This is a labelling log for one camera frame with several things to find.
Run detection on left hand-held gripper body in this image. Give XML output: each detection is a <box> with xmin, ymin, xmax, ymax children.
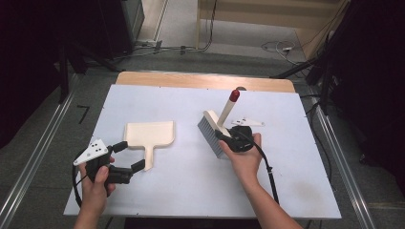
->
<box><xmin>73</xmin><ymin>138</ymin><xmax>134</xmax><ymax>186</ymax></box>

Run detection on dark curtain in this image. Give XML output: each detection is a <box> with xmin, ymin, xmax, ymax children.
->
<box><xmin>330</xmin><ymin>0</ymin><xmax>405</xmax><ymax>195</ymax></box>
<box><xmin>0</xmin><ymin>0</ymin><xmax>99</xmax><ymax>149</ymax></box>

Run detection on person's left hand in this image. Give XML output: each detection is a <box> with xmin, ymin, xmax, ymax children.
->
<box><xmin>77</xmin><ymin>156</ymin><xmax>117</xmax><ymax>218</ymax></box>

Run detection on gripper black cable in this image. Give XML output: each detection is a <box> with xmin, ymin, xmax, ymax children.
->
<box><xmin>237</xmin><ymin>128</ymin><xmax>281</xmax><ymax>205</ymax></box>
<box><xmin>72</xmin><ymin>165</ymin><xmax>89</xmax><ymax>208</ymax></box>

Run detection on white floor cable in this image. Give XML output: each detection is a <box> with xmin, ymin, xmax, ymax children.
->
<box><xmin>261</xmin><ymin>39</ymin><xmax>307</xmax><ymax>66</ymax></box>

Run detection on metal floor rail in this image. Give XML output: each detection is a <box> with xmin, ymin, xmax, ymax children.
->
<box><xmin>309</xmin><ymin>94</ymin><xmax>378</xmax><ymax>229</ymax></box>
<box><xmin>0</xmin><ymin>74</ymin><xmax>80</xmax><ymax>229</ymax></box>

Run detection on cream hand brush grey bristles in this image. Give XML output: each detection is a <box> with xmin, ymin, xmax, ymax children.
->
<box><xmin>197</xmin><ymin>89</ymin><xmax>242</xmax><ymax>160</ymax></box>

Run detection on cream plastic dustpan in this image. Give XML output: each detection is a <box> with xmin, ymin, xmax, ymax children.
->
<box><xmin>123</xmin><ymin>120</ymin><xmax>177</xmax><ymax>172</ymax></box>

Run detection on white table board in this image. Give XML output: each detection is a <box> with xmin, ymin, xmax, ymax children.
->
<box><xmin>63</xmin><ymin>83</ymin><xmax>342</xmax><ymax>220</ymax></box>

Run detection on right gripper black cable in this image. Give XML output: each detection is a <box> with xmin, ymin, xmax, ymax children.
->
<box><xmin>237</xmin><ymin>128</ymin><xmax>281</xmax><ymax>205</ymax></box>

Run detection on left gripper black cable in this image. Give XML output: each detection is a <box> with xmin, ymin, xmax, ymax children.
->
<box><xmin>72</xmin><ymin>165</ymin><xmax>89</xmax><ymax>208</ymax></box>

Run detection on dark cabinet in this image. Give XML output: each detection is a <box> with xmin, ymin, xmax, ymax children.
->
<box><xmin>95</xmin><ymin>0</ymin><xmax>146</xmax><ymax>58</ymax></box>

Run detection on black metal stand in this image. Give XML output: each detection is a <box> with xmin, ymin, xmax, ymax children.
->
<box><xmin>56</xmin><ymin>41</ymin><xmax>122</xmax><ymax>104</ymax></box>
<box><xmin>270</xmin><ymin>31</ymin><xmax>342</xmax><ymax>113</ymax></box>

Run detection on grey floor cables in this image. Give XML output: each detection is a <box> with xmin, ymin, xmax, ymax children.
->
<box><xmin>111</xmin><ymin>39</ymin><xmax>204</xmax><ymax>63</ymax></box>

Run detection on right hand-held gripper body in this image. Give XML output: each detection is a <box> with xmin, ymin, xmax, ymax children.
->
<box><xmin>227</xmin><ymin>117</ymin><xmax>266</xmax><ymax>154</ymax></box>

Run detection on light wooden shelf unit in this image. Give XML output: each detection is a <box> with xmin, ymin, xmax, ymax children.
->
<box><xmin>195</xmin><ymin>0</ymin><xmax>352</xmax><ymax>60</ymax></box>

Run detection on wooden table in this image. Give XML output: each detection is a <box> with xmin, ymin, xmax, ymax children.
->
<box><xmin>115</xmin><ymin>71</ymin><xmax>296</xmax><ymax>94</ymax></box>

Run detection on black hanging cable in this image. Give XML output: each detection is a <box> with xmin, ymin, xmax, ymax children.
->
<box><xmin>182</xmin><ymin>0</ymin><xmax>219</xmax><ymax>53</ymax></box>

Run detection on person's right hand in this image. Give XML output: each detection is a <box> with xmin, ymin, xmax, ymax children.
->
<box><xmin>219</xmin><ymin>132</ymin><xmax>263</xmax><ymax>189</ymax></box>

